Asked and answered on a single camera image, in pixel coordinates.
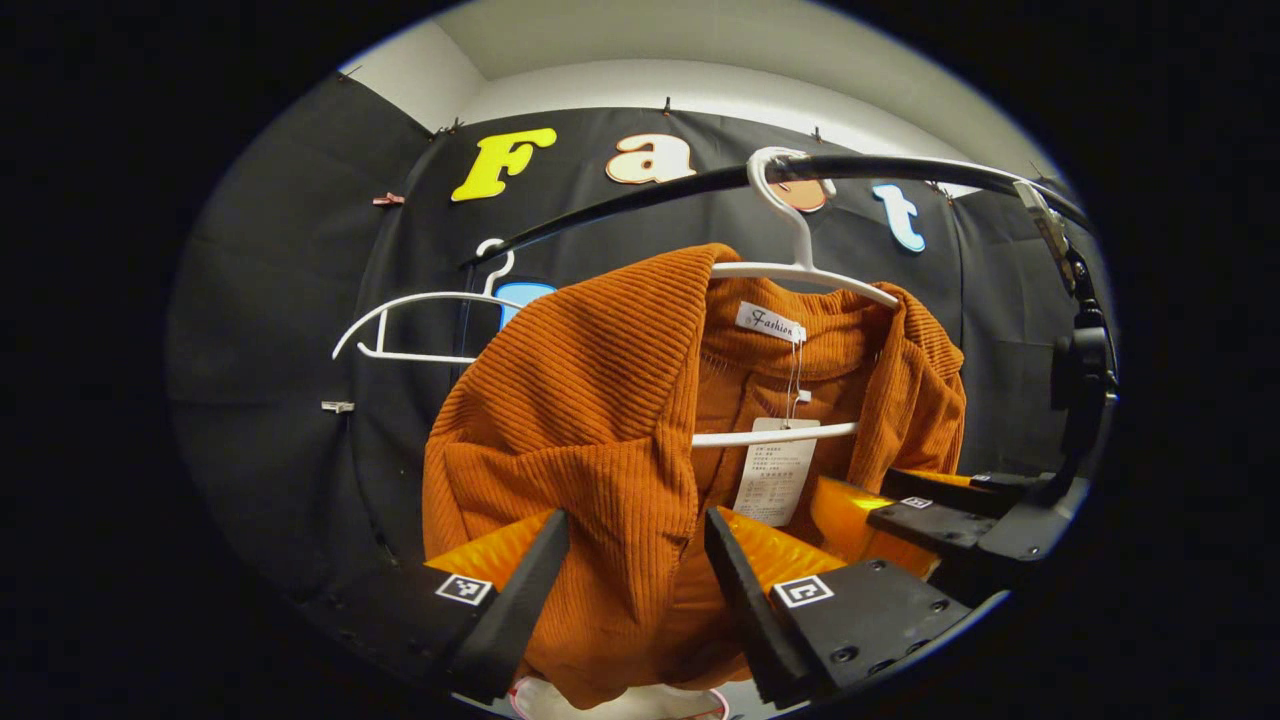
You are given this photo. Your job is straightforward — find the small white clothes hanger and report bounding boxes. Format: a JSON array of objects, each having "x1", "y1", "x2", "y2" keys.
[{"x1": 332, "y1": 238, "x2": 526, "y2": 364}]

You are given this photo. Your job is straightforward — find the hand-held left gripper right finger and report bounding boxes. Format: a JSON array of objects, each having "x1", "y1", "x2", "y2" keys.
[{"x1": 705, "y1": 505, "x2": 971, "y2": 706}]

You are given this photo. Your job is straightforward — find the white laundry hamper red handles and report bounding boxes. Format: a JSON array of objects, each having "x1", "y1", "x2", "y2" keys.
[{"x1": 510, "y1": 675, "x2": 731, "y2": 720}]

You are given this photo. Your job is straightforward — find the orange corduroy jacket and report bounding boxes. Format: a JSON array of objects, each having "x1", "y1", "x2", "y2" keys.
[{"x1": 422, "y1": 243, "x2": 968, "y2": 709}]

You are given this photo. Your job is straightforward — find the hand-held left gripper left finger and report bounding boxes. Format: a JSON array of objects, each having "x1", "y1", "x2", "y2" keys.
[{"x1": 300, "y1": 508, "x2": 571, "y2": 704}]

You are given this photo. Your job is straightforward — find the large white clothes hanger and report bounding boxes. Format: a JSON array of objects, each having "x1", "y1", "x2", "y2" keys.
[{"x1": 690, "y1": 147, "x2": 901, "y2": 448}]

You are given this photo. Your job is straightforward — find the black clothes rail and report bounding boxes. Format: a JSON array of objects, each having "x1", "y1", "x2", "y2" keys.
[{"x1": 462, "y1": 153, "x2": 1096, "y2": 269}]

